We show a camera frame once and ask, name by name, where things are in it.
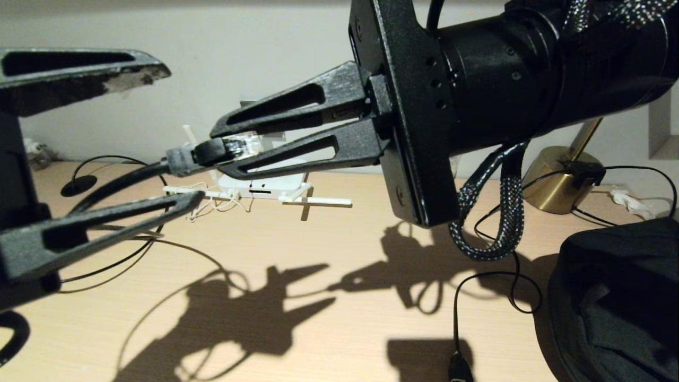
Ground black ethernet cable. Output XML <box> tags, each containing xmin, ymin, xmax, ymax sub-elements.
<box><xmin>57</xmin><ymin>133</ymin><xmax>264</xmax><ymax>293</ymax></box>

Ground white router with antennas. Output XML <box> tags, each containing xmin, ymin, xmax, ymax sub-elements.
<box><xmin>163</xmin><ymin>125</ymin><xmax>353</xmax><ymax>209</ymax></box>

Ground small grey glass jar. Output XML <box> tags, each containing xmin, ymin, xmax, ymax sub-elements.
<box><xmin>29</xmin><ymin>147</ymin><xmax>58</xmax><ymax>171</ymax></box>

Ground brass desk lamp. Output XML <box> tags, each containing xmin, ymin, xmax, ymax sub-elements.
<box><xmin>520</xmin><ymin>118</ymin><xmax>605</xmax><ymax>215</ymax></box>

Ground black box on lamp base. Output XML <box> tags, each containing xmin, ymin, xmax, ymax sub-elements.
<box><xmin>557</xmin><ymin>159</ymin><xmax>605</xmax><ymax>189</ymax></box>

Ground black fabric bag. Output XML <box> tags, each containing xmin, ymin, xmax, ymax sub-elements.
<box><xmin>548</xmin><ymin>216</ymin><xmax>679</xmax><ymax>382</ymax></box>

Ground black braided sleeve cable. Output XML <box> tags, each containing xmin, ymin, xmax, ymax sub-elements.
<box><xmin>450</xmin><ymin>0</ymin><xmax>679</xmax><ymax>262</ymax></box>

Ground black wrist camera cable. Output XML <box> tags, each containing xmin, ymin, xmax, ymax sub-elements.
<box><xmin>0</xmin><ymin>310</ymin><xmax>31</xmax><ymax>368</ymax></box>

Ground black lamp cord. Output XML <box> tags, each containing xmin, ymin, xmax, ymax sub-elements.
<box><xmin>570</xmin><ymin>207</ymin><xmax>600</xmax><ymax>226</ymax></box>

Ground thin black cable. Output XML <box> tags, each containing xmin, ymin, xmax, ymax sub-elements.
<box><xmin>602</xmin><ymin>166</ymin><xmax>677</xmax><ymax>219</ymax></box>

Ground black lamp power cable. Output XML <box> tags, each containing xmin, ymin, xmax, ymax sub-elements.
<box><xmin>448</xmin><ymin>169</ymin><xmax>571</xmax><ymax>382</ymax></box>

